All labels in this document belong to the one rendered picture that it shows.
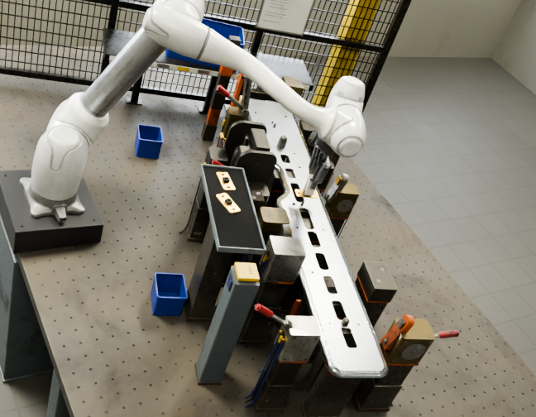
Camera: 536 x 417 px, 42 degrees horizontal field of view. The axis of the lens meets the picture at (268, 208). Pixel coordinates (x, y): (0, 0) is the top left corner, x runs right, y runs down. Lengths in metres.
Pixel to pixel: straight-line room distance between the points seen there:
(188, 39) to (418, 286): 1.36
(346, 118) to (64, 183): 0.94
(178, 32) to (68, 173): 0.61
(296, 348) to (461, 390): 0.79
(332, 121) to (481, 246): 2.63
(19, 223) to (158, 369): 0.66
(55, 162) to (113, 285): 0.44
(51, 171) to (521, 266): 3.08
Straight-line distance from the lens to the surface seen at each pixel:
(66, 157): 2.32
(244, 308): 1.94
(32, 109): 3.11
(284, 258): 2.06
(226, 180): 2.14
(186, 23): 2.07
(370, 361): 2.04
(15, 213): 2.44
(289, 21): 3.20
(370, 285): 2.23
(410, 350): 2.12
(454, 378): 2.59
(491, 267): 4.42
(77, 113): 2.45
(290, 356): 1.99
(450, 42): 6.78
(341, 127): 2.03
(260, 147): 2.30
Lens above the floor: 2.43
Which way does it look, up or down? 37 degrees down
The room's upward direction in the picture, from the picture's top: 21 degrees clockwise
